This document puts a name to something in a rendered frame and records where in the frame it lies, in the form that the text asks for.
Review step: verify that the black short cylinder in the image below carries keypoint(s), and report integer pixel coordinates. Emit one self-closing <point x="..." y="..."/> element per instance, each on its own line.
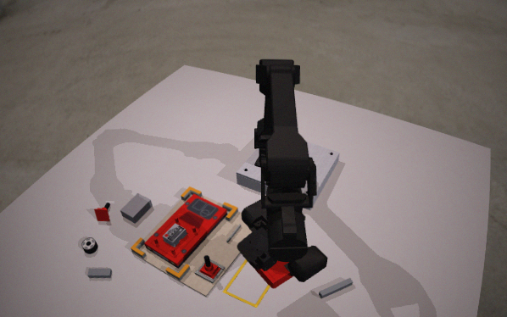
<point x="89" y="245"/>

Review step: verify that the red rectangular shell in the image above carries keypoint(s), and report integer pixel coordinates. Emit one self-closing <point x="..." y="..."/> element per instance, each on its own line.
<point x="275" y="275"/>

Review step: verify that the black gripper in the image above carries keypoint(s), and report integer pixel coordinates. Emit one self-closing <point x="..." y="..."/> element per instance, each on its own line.
<point x="309" y="265"/>

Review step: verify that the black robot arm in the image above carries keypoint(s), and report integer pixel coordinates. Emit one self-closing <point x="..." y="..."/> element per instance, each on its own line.
<point x="285" y="168"/>

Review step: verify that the yellow flat bar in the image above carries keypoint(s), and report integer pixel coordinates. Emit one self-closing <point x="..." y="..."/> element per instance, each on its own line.
<point x="241" y="299"/>

